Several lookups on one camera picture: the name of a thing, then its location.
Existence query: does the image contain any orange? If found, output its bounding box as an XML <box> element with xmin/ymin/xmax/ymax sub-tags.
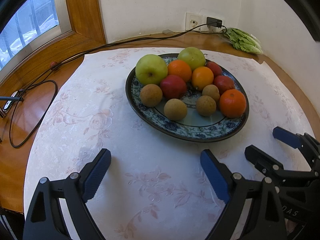
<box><xmin>168</xmin><ymin>60</ymin><xmax>192</xmax><ymax>82</ymax></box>
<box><xmin>191</xmin><ymin>67</ymin><xmax>214</xmax><ymax>90</ymax></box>
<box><xmin>219</xmin><ymin>89</ymin><xmax>247</xmax><ymax>118</ymax></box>

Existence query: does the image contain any brown longan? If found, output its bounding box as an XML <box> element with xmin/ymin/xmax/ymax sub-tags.
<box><xmin>164</xmin><ymin>99</ymin><xmax>188</xmax><ymax>121</ymax></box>
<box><xmin>202</xmin><ymin>85</ymin><xmax>220</xmax><ymax>102</ymax></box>
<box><xmin>196</xmin><ymin>95</ymin><xmax>216</xmax><ymax>116</ymax></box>

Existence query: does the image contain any large red apple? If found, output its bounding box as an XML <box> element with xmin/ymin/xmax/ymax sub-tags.
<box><xmin>213</xmin><ymin>75</ymin><xmax>235</xmax><ymax>95</ymax></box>

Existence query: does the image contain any brown longan front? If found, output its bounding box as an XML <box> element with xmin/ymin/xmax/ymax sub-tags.
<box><xmin>164</xmin><ymin>99</ymin><xmax>188</xmax><ymax>121</ymax></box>

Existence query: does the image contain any small red apple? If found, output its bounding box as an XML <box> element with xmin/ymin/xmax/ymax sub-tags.
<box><xmin>160</xmin><ymin>75</ymin><xmax>187</xmax><ymax>100</ymax></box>
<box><xmin>206</xmin><ymin>61</ymin><xmax>222</xmax><ymax>77</ymax></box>

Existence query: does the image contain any yellow-brown longan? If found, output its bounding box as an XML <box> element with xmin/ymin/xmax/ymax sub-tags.
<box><xmin>140</xmin><ymin>84</ymin><xmax>163</xmax><ymax>107</ymax></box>

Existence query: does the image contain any blue patterned ceramic plate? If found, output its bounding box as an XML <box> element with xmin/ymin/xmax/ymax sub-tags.
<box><xmin>125</xmin><ymin>53</ymin><xmax>249</xmax><ymax>142</ymax></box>

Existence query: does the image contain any white floral tablecloth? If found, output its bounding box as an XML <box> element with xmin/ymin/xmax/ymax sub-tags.
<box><xmin>24</xmin><ymin>48</ymin><xmax>313</xmax><ymax>239</ymax></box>

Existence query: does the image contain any brown longan on plate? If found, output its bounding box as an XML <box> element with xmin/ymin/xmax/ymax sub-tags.
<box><xmin>202</xmin><ymin>85</ymin><xmax>220</xmax><ymax>102</ymax></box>

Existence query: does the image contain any bagged green lettuce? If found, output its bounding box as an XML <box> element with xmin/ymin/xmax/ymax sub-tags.
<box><xmin>223</xmin><ymin>28</ymin><xmax>264</xmax><ymax>54</ymax></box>

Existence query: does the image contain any green apple rear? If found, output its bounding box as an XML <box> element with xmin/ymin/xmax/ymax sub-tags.
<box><xmin>177</xmin><ymin>47</ymin><xmax>206</xmax><ymax>71</ymax></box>

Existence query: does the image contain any green apple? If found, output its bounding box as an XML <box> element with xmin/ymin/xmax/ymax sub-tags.
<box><xmin>177</xmin><ymin>47</ymin><xmax>206</xmax><ymax>71</ymax></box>
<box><xmin>135</xmin><ymin>54</ymin><xmax>168</xmax><ymax>86</ymax></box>

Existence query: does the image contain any small red bead on sill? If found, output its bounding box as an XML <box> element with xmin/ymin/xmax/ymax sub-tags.
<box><xmin>50</xmin><ymin>61</ymin><xmax>58</xmax><ymax>69</ymax></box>

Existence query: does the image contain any green apple front left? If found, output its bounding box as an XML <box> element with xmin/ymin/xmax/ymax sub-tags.
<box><xmin>135</xmin><ymin>54</ymin><xmax>168</xmax><ymax>86</ymax></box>

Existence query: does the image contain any black power adapter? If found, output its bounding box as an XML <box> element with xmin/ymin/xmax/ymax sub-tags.
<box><xmin>206</xmin><ymin>17</ymin><xmax>222</xmax><ymax>28</ymax></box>

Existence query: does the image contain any window with metal bars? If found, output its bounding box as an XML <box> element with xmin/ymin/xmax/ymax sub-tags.
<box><xmin>1</xmin><ymin>0</ymin><xmax>71</xmax><ymax>77</ymax></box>

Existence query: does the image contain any black power cable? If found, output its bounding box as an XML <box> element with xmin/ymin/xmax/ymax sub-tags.
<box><xmin>0</xmin><ymin>23</ymin><xmax>228</xmax><ymax>149</ymax></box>

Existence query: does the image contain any white wall socket plate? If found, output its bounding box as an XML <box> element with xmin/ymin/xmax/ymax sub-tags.
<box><xmin>185</xmin><ymin>12</ymin><xmax>225</xmax><ymax>33</ymax></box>

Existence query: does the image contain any small grey wall clip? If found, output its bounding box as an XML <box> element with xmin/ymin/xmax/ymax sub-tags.
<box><xmin>162</xmin><ymin>29</ymin><xmax>174</xmax><ymax>35</ymax></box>

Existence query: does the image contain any wooden window frame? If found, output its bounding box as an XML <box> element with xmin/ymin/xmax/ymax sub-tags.
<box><xmin>1</xmin><ymin>0</ymin><xmax>107</xmax><ymax>94</ymax></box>

